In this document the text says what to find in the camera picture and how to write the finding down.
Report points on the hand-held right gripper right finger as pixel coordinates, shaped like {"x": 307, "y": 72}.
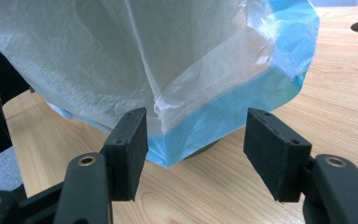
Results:
{"x": 276, "y": 155}

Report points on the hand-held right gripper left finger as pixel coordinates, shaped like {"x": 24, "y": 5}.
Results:
{"x": 127, "y": 155}

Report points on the clear blue-edged plastic bag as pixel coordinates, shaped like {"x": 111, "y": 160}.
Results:
{"x": 121, "y": 56}

